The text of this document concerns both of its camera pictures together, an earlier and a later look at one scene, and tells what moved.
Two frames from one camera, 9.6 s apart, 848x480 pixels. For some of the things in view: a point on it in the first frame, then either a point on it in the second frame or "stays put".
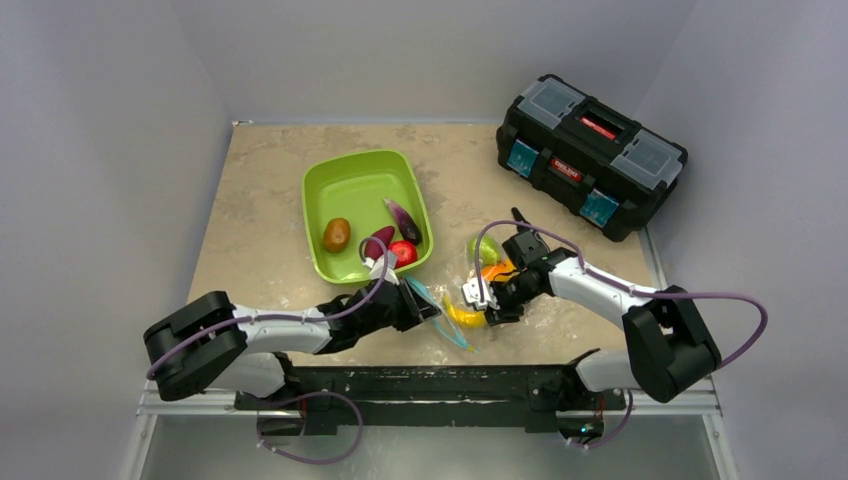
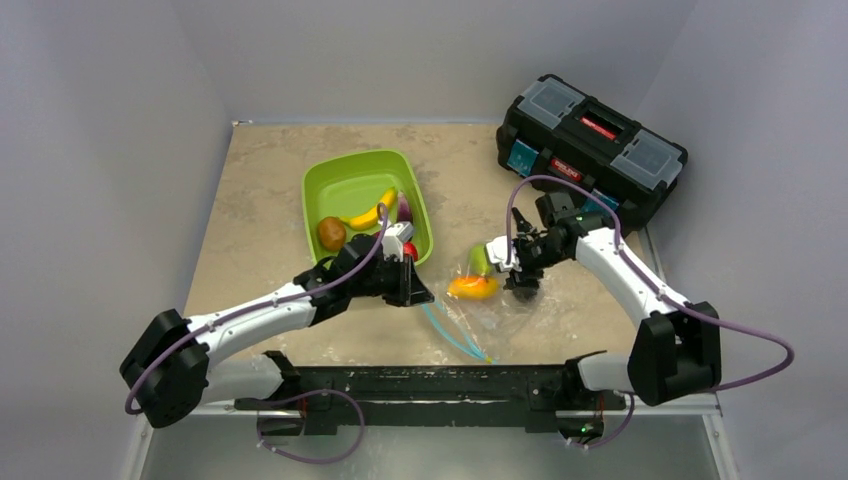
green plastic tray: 368,179 stays put
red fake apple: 407,252 stays put
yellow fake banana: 467,318 → 369,218
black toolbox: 598,164 stays put
